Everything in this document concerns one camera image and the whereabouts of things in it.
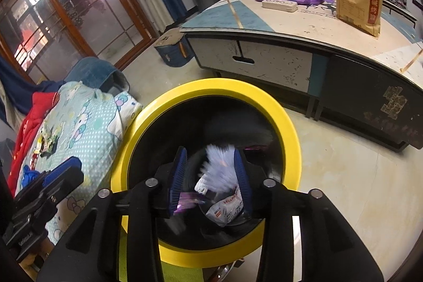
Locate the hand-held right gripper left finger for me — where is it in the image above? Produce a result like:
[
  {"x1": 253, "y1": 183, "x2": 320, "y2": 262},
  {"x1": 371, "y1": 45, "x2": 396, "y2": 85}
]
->
[{"x1": 36, "y1": 146, "x2": 188, "y2": 282}]

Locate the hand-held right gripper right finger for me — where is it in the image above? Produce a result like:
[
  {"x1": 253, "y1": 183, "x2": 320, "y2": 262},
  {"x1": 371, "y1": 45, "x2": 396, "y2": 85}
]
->
[{"x1": 233, "y1": 147, "x2": 385, "y2": 282}]

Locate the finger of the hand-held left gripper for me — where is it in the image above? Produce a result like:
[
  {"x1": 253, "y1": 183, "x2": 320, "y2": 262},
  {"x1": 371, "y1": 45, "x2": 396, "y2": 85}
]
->
[
  {"x1": 15, "y1": 156, "x2": 82, "y2": 203},
  {"x1": 38, "y1": 168, "x2": 85, "y2": 207}
]

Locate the purple foil wrapper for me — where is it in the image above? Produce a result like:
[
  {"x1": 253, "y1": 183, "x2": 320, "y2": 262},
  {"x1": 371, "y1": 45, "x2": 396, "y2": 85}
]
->
[{"x1": 172, "y1": 191, "x2": 205, "y2": 215}]

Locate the lavender foam fruit net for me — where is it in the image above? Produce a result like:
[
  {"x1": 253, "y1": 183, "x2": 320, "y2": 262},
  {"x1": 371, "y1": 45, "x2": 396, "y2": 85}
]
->
[{"x1": 195, "y1": 144, "x2": 237, "y2": 195}]

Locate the yellow snack packet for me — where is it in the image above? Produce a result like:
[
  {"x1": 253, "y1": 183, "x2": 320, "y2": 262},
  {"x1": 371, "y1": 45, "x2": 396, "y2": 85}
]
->
[{"x1": 38, "y1": 127, "x2": 62, "y2": 157}]

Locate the white red print packet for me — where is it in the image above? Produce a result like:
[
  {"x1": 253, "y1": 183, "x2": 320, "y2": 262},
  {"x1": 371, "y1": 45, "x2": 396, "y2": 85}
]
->
[{"x1": 205, "y1": 186, "x2": 245, "y2": 228}]

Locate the yellow rimmed black trash bin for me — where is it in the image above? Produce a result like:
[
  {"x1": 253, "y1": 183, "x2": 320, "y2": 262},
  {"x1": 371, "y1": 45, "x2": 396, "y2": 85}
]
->
[{"x1": 111, "y1": 79, "x2": 303, "y2": 269}]

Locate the person's left hand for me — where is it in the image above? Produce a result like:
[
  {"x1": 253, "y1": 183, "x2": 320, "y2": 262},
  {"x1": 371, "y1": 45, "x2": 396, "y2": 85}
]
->
[{"x1": 20, "y1": 243, "x2": 54, "y2": 272}]

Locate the cartoon cat printed blanket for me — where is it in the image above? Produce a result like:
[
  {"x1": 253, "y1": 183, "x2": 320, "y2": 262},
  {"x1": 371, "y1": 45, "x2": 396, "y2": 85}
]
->
[{"x1": 15, "y1": 81, "x2": 143, "y2": 246}]

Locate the red floral blanket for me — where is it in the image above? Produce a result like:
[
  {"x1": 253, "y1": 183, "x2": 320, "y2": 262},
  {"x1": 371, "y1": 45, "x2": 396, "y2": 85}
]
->
[{"x1": 7, "y1": 91, "x2": 60, "y2": 197}]

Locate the silver metal bowl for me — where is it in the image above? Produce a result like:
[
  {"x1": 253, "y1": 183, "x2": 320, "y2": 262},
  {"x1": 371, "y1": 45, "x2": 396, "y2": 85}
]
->
[{"x1": 211, "y1": 264, "x2": 239, "y2": 282}]

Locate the wide blue curtain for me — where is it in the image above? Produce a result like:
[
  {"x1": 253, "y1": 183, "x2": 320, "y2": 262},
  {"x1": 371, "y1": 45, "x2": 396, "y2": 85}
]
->
[{"x1": 0, "y1": 56, "x2": 65, "y2": 114}]

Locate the blue denim sofa cover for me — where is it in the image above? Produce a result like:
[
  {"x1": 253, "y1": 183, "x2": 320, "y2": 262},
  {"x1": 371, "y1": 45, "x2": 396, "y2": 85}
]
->
[{"x1": 64, "y1": 57, "x2": 131, "y2": 96}]

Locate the blue box stool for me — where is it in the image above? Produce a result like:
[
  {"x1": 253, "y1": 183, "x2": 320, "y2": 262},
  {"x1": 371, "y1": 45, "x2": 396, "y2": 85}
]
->
[{"x1": 155, "y1": 28, "x2": 195, "y2": 67}]

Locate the wooden glass sliding door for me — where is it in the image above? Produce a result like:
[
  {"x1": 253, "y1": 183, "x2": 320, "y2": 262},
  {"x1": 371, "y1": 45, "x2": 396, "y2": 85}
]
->
[{"x1": 0, "y1": 0, "x2": 157, "y2": 84}]

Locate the marble top coffee table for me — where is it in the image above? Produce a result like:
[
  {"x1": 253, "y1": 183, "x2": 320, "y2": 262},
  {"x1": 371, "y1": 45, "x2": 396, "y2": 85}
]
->
[{"x1": 180, "y1": 0, "x2": 423, "y2": 152}]

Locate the white power strip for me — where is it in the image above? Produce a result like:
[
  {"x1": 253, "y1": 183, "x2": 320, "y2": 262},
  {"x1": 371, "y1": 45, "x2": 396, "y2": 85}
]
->
[{"x1": 262, "y1": 0, "x2": 298, "y2": 13}]

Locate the thin wooden stick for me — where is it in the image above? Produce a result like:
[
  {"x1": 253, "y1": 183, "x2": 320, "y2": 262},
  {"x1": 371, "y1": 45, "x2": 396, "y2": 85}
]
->
[{"x1": 400, "y1": 49, "x2": 423, "y2": 73}]

